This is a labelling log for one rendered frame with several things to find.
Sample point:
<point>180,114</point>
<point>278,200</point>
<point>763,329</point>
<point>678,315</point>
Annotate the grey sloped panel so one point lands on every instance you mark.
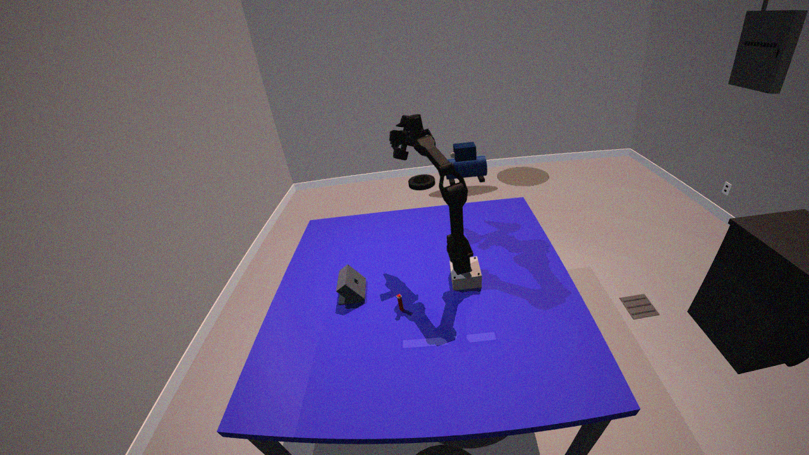
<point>351,286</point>

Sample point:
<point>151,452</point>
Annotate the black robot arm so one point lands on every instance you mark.
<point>455,195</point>

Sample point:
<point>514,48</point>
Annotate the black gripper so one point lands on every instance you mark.
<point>400,153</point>

